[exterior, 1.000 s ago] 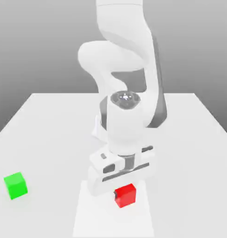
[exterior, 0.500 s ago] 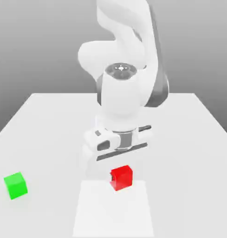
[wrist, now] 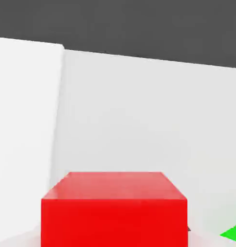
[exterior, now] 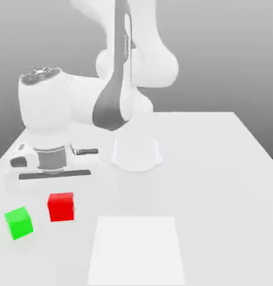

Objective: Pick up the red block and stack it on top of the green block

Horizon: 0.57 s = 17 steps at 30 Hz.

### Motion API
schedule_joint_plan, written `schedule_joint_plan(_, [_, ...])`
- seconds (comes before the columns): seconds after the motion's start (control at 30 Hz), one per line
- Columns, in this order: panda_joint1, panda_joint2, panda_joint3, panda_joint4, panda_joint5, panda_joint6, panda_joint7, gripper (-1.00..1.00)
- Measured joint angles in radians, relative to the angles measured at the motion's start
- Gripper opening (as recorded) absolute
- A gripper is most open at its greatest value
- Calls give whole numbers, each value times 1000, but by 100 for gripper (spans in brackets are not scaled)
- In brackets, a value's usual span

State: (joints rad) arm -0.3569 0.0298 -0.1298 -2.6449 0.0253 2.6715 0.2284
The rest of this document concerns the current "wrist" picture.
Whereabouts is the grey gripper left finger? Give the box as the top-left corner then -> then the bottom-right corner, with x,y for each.
0,225 -> 42,247

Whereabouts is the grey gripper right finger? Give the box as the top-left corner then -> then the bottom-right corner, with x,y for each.
187,226 -> 217,247

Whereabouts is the small red cube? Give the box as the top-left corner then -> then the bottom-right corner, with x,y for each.
41,171 -> 188,247

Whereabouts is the small green cube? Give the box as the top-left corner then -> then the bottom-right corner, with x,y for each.
219,222 -> 236,244

